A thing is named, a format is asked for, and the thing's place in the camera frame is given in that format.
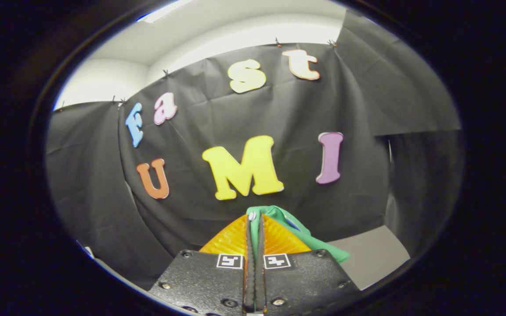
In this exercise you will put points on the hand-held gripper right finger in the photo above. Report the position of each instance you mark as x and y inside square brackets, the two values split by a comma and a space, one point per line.
[305, 281]

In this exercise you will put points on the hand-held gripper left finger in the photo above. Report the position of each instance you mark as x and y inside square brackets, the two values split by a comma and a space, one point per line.
[204, 281]

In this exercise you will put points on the green polo shirt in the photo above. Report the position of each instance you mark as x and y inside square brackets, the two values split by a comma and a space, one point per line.
[310, 239]

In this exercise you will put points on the grey cabinet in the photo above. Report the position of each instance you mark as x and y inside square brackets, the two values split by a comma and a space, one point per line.
[371, 256]

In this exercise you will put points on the white plastic object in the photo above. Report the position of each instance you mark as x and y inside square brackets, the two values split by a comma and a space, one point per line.
[87, 251]

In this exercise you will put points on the black backdrop cloth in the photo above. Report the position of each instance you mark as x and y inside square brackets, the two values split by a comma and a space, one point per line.
[218, 118]

